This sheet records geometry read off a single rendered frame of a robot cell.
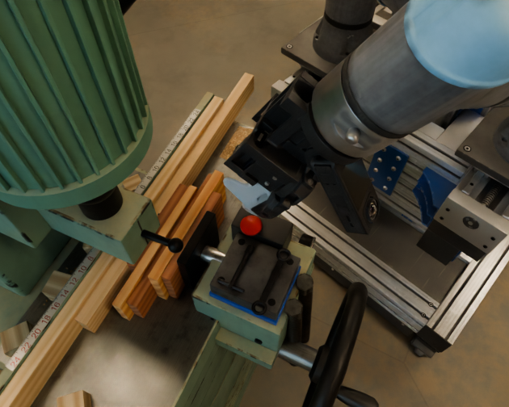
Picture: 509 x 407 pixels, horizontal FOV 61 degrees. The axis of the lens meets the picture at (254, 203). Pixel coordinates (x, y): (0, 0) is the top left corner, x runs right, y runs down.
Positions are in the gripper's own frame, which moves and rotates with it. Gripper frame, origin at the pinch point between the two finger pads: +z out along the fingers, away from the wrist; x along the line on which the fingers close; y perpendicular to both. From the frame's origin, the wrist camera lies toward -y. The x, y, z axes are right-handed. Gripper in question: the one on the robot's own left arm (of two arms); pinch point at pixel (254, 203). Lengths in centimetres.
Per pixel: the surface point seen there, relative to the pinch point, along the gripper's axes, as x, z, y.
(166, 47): -135, 151, 45
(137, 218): 7.3, 7.5, 10.3
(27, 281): 16.1, 39.5, 18.1
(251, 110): -112, 120, -9
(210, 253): 3.6, 12.9, -1.3
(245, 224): 0.4, 5.4, -1.8
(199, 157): -13.0, 20.6, 7.1
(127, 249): 10.7, 9.4, 9.1
